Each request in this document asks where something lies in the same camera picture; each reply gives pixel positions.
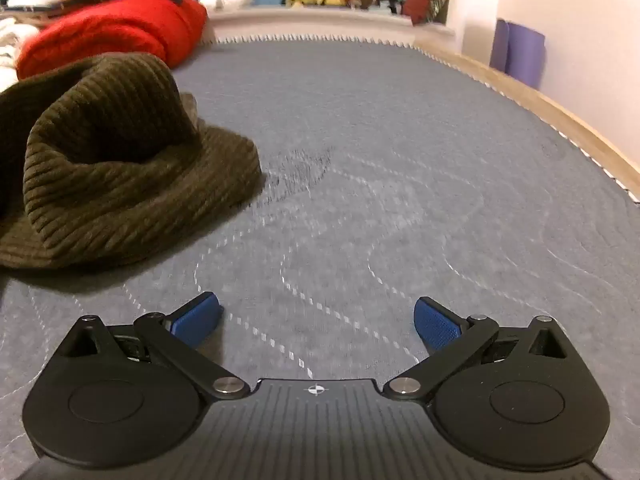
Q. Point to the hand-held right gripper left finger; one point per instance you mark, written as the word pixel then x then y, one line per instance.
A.
pixel 197 317

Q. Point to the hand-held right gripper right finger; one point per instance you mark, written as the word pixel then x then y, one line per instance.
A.
pixel 435 325

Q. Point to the purple box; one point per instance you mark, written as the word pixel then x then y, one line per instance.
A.
pixel 522 52

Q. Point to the red folded quilt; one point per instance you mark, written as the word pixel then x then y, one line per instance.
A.
pixel 110 30

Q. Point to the white window ledge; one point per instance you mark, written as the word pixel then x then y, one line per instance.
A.
pixel 325 22

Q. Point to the cream folded blanket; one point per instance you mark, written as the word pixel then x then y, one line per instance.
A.
pixel 10 42

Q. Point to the wooden bed frame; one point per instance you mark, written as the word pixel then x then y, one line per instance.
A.
pixel 550 107

